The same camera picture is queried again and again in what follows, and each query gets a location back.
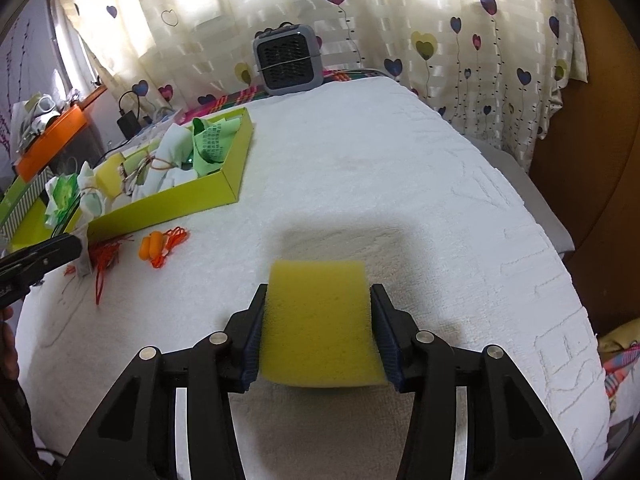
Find brown wooden furniture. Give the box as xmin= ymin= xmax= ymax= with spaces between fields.
xmin=527 ymin=0 xmax=640 ymax=333

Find orange corded earplugs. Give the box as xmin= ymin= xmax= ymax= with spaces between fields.
xmin=140 ymin=226 xmax=192 ymax=268

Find white cloth bundle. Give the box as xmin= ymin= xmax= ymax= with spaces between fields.
xmin=77 ymin=162 xmax=108 ymax=221
xmin=140 ymin=165 xmax=198 ymax=196

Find yellow-green striped box lid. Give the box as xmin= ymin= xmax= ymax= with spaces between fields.
xmin=0 ymin=167 xmax=56 ymax=251

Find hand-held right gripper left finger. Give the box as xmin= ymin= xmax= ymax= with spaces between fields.
xmin=59 ymin=282 xmax=268 ymax=480

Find grey mattress pad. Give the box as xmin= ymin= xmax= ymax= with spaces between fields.
xmin=470 ymin=137 xmax=576 ymax=261

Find heart print curtain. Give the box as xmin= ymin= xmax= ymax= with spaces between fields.
xmin=55 ymin=0 xmax=588 ymax=171

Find clear plastic box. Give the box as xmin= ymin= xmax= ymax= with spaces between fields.
xmin=132 ymin=107 xmax=183 ymax=143

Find window frame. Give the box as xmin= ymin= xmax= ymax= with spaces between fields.
xmin=47 ymin=0 xmax=101 ymax=93

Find green towel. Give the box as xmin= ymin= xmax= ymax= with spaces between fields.
xmin=122 ymin=152 xmax=158 ymax=186

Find orange storage box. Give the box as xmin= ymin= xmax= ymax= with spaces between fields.
xmin=14 ymin=84 xmax=108 ymax=181

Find clear plastic package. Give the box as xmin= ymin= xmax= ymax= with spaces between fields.
xmin=17 ymin=92 xmax=68 ymax=138

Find black power adapter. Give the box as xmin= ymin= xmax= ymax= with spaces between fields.
xmin=116 ymin=91 xmax=143 ymax=138

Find colourful printed pillow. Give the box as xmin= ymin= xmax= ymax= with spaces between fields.
xmin=597 ymin=317 xmax=640 ymax=461

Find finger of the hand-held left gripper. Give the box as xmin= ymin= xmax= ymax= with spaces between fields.
xmin=0 ymin=234 xmax=83 ymax=286

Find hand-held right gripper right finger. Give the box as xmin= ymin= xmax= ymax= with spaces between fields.
xmin=370 ymin=282 xmax=583 ymax=480

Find small green yellow sponge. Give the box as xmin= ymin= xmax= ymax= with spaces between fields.
xmin=95 ymin=162 xmax=126 ymax=196

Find orange string bundle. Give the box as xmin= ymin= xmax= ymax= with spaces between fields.
xmin=64 ymin=237 xmax=133 ymax=306

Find white textured table cover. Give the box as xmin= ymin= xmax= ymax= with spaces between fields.
xmin=15 ymin=77 xmax=613 ymax=480

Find yellow-green cardboard box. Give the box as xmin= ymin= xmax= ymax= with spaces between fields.
xmin=82 ymin=106 xmax=253 ymax=238

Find white sock bundle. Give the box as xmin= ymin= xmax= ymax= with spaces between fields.
xmin=155 ymin=122 xmax=196 ymax=166

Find grey portable heater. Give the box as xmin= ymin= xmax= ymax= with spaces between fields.
xmin=252 ymin=22 xmax=325 ymax=96

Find large green yellow sponge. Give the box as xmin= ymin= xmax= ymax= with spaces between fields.
xmin=256 ymin=260 xmax=388 ymax=390

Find green printed cloth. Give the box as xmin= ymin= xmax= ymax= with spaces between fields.
xmin=191 ymin=112 xmax=246 ymax=178

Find green white plastic bag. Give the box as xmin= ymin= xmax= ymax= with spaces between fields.
xmin=44 ymin=174 xmax=83 ymax=231

